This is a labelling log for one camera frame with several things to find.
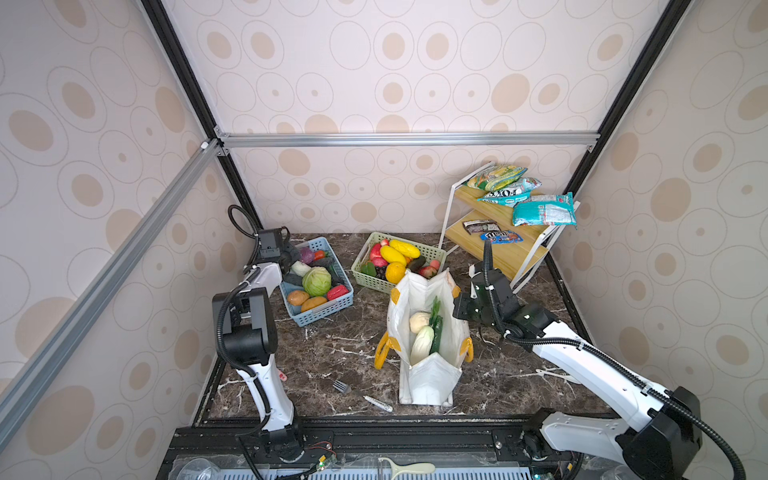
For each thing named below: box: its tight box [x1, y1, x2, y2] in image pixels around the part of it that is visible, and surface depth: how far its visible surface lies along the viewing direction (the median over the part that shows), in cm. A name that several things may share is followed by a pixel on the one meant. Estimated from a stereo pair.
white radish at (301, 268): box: [291, 260, 312, 277], surface depth 105 cm
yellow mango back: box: [389, 239, 421, 259], surface depth 108 cm
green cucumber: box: [429, 315, 444, 355], surface depth 89 cm
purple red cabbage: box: [300, 247, 315, 264], surface depth 107 cm
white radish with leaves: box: [410, 296, 440, 365], surface depth 87 cm
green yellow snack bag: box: [464, 164, 528, 192], surface depth 83 cm
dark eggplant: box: [408, 255, 426, 274], surface depth 108 cm
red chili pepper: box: [326, 284, 350, 301], surface depth 99 cm
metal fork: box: [332, 380, 352, 393], surface depth 85 cm
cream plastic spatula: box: [378, 457, 436, 480], surface depth 72 cm
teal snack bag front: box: [512, 192, 577, 227], surface depth 77 cm
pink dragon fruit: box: [370, 243, 389, 268], surface depth 110 cm
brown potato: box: [287, 290, 310, 306], surface depth 96 cm
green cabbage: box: [302, 266, 332, 297], surface depth 97 cm
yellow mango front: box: [380, 245, 407, 265], surface depth 108 cm
